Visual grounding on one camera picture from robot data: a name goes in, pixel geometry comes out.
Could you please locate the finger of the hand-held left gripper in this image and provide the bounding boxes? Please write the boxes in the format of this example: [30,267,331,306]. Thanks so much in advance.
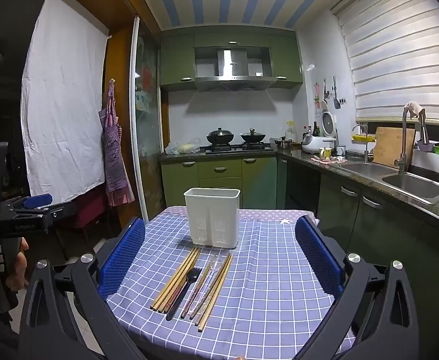
[13,203,77,223]
[0,194,54,218]

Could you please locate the white hanging sheet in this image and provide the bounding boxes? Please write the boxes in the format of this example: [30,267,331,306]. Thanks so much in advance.
[20,0,112,205]

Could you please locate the black hanging spatula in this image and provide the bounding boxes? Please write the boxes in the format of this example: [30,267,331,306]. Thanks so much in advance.
[331,76,341,110]

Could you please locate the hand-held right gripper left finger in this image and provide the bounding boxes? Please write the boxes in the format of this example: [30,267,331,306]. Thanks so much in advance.
[19,217,147,360]

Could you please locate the small steel faucet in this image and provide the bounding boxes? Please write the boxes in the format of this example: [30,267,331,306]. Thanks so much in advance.
[352,124,370,164]

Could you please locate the white plastic utensil holder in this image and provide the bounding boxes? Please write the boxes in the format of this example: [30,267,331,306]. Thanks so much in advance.
[184,187,241,249]

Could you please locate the dark red stool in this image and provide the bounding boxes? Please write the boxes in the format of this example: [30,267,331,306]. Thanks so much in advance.
[66,190,108,241]

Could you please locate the black wok with lid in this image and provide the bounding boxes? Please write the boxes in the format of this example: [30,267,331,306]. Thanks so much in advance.
[206,127,236,146]

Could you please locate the wooden cutting board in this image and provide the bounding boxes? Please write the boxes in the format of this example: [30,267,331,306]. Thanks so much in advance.
[372,126,416,168]

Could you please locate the steel double sink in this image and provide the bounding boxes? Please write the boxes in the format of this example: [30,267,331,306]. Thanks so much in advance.
[338,160,439,206]

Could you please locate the dark base cabinets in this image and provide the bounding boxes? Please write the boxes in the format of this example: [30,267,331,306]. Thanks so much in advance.
[277,155,439,347]

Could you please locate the striped window blind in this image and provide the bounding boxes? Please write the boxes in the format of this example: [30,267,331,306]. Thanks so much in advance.
[331,0,439,125]

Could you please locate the dark stone countertop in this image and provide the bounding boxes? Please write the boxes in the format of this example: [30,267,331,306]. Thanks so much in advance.
[160,145,439,232]

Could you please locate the purple checked tablecloth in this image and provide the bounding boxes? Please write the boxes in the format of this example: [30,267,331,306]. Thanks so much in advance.
[107,206,357,360]

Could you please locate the person's left hand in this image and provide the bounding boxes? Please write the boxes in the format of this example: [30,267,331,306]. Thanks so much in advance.
[7,238,29,292]

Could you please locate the beige rag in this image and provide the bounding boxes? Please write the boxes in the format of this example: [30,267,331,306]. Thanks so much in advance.
[404,101,427,121]

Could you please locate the clear plastic bag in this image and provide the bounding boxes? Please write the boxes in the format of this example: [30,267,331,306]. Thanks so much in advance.
[165,138,201,155]

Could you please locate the clear plastic spoon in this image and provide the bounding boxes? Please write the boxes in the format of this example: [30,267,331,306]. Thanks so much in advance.
[189,256,222,319]

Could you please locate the green wall cabinet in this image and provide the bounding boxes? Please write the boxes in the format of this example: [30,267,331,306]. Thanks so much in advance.
[271,32,303,86]
[160,33,196,88]

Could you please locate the steel range hood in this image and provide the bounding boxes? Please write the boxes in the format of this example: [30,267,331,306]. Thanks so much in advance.
[194,47,276,91]

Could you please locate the white rice cooker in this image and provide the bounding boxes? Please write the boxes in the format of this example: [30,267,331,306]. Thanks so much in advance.
[302,110,337,154]

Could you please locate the black gas stove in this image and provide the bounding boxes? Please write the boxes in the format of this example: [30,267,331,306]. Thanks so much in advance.
[205,142,275,154]

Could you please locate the pink checked apron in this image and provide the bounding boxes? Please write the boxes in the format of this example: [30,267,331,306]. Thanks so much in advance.
[98,79,135,207]

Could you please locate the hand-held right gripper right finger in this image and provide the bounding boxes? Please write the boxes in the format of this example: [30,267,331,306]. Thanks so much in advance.
[294,215,420,360]

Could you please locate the glass sliding door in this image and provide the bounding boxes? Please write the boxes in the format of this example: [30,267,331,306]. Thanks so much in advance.
[129,17,168,223]

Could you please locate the tall steel faucet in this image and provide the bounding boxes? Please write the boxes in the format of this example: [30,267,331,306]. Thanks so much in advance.
[393,107,415,175]

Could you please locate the green base cabinets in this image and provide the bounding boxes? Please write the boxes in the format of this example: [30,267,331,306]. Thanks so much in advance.
[161,157,279,211]

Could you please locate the row of wooden chopsticks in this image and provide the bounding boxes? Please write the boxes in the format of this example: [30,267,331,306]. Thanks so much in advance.
[151,247,234,332]

